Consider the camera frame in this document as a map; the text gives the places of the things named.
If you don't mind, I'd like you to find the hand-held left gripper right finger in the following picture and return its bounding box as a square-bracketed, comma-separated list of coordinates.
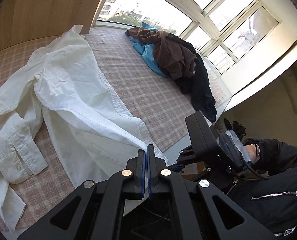
[147, 144, 275, 240]

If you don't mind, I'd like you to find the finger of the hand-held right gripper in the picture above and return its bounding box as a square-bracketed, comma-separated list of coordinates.
[167, 162, 186, 173]

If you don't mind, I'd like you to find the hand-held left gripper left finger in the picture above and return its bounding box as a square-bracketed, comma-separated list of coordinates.
[17, 149, 146, 240]

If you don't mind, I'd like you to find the white shirt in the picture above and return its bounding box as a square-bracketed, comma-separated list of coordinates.
[0, 24, 169, 233]

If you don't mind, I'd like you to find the person's right forearm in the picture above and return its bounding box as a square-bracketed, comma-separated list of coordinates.
[254, 138, 297, 178]

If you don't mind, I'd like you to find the person's right hand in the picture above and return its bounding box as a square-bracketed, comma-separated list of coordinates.
[242, 141, 263, 170]

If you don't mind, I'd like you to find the black cloth bundle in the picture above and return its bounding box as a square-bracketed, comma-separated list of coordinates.
[224, 117, 247, 142]

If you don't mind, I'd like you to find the dark navy garment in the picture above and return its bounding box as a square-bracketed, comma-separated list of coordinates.
[166, 34, 218, 123]

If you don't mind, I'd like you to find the pink plaid blanket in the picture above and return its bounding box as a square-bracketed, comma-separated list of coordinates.
[0, 27, 227, 232]

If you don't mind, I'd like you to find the person's black jacket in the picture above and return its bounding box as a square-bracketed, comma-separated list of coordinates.
[224, 140, 297, 240]

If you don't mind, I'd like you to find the brown garment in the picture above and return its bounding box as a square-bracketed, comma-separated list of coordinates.
[125, 26, 198, 81]

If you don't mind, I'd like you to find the blue garment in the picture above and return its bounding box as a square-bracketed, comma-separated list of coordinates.
[129, 25, 169, 78]

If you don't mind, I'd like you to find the light oak board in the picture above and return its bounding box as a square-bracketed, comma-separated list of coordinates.
[0, 0, 117, 57]

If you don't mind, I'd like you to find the black cable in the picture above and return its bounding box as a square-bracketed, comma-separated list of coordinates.
[239, 164, 272, 181]

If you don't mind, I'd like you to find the white window frame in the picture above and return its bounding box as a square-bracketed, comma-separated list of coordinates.
[91, 0, 297, 112]

